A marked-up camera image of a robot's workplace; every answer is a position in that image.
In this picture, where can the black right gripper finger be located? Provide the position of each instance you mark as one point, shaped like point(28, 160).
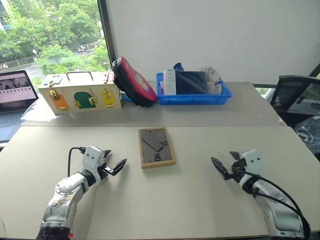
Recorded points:
point(235, 155)
point(220, 166)

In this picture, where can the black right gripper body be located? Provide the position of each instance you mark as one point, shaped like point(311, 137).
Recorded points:
point(238, 171)

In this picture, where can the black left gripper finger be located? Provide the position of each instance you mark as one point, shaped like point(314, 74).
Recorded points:
point(118, 166)
point(108, 153)

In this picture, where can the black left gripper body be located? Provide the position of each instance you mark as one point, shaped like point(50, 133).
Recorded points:
point(103, 173)

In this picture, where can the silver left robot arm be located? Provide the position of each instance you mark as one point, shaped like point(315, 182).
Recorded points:
point(65, 192)

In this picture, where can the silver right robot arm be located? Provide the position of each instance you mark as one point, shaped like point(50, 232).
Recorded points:
point(277, 207)

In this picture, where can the laptop computer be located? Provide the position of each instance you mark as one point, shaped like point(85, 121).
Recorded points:
point(15, 100)

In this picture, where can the wooden latch lock box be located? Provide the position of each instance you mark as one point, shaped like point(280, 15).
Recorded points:
point(80, 97)

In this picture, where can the blue plastic bin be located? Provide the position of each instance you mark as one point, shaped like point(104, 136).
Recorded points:
point(195, 98)

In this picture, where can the red and black round case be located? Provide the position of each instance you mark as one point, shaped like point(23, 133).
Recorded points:
point(137, 83)

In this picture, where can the black plastic wrapped bundle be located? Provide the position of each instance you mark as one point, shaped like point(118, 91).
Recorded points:
point(308, 132)

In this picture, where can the beige patterned cloth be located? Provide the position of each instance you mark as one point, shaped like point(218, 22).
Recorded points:
point(212, 77)

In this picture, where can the black mesh office chair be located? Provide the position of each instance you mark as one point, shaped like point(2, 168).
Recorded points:
point(297, 100)

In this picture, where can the white slim box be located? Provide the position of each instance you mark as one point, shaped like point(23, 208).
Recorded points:
point(170, 82)

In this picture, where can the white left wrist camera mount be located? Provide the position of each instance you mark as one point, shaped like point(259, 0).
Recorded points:
point(92, 157)

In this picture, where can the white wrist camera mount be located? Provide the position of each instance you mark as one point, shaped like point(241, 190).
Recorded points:
point(253, 160)
point(92, 157)

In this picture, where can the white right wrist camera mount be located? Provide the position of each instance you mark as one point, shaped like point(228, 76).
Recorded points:
point(253, 160)

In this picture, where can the grey wooden-framed square clock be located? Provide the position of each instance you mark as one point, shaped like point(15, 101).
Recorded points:
point(156, 147)

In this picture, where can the black window frame post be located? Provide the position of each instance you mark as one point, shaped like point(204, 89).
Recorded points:
point(106, 35)

